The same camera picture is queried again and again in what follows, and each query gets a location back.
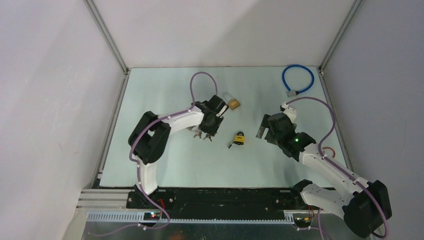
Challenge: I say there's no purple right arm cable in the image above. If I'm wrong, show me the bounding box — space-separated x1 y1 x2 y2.
285 96 391 239

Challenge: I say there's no grey slotted cable duct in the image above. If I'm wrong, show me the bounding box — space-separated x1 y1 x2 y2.
86 211 295 225

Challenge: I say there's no silver key bunch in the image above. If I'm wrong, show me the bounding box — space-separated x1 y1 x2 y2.
193 129 213 142

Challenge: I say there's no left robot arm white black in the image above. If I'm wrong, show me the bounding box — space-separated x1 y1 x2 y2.
128 95 229 208

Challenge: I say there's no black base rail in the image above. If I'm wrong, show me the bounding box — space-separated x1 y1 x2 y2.
126 187 310 220

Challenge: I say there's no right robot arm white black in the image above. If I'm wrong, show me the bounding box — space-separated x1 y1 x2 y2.
256 112 393 238

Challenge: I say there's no blue cable lock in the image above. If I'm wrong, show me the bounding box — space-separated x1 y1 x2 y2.
281 64 316 98

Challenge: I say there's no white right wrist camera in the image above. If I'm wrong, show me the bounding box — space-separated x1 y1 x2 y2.
280 102 297 123

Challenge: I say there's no yellow padlock black shackle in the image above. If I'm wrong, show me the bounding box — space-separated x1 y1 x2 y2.
233 131 245 146

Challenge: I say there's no brass padlock silver shackle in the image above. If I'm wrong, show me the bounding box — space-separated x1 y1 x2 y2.
221 92 241 111

